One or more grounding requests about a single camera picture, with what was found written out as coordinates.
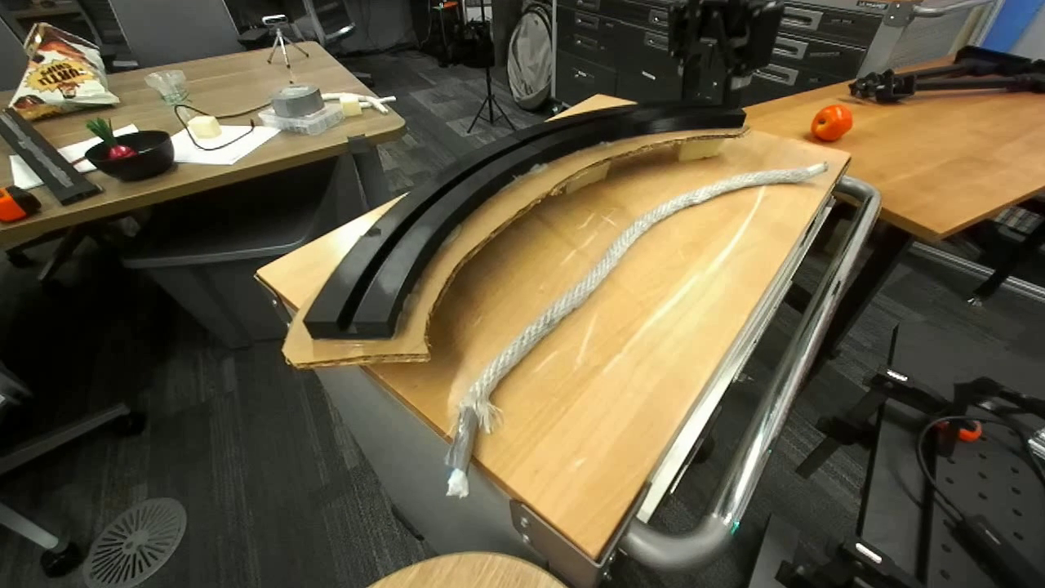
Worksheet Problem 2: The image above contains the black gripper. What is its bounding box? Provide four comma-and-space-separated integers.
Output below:
671, 0, 783, 76

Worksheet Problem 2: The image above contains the white braided rope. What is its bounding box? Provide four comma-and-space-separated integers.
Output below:
441, 159, 832, 505

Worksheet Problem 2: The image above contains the black drawer cabinet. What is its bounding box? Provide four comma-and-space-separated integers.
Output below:
551, 0, 878, 104

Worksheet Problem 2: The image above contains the orange fruit toy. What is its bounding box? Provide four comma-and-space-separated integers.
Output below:
809, 104, 852, 144

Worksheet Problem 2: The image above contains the black tripod on table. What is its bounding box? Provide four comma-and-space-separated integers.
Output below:
849, 46, 1045, 104

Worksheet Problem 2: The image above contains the grey tape roll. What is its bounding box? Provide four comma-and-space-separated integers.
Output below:
260, 84, 339, 135

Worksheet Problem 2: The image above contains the white paper sheet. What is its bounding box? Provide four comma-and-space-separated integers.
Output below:
172, 120, 275, 168

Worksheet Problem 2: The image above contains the round wooden stool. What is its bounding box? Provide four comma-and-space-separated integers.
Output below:
370, 551, 569, 588

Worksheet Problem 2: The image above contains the black bowl with fruit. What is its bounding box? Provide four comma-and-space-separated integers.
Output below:
86, 118, 172, 182

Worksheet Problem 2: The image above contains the snack chip bag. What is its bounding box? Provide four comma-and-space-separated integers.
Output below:
11, 22, 119, 120

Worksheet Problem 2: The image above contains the black bar on desk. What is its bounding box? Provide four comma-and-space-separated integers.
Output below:
0, 110, 98, 207

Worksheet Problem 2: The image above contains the orange object at desk edge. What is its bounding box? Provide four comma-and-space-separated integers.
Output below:
0, 187, 39, 227

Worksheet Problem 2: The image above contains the round floor vent plate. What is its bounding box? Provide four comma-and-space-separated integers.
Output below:
83, 497, 187, 588

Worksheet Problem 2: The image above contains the silver cart handle bar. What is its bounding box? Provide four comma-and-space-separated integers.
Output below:
619, 177, 882, 571

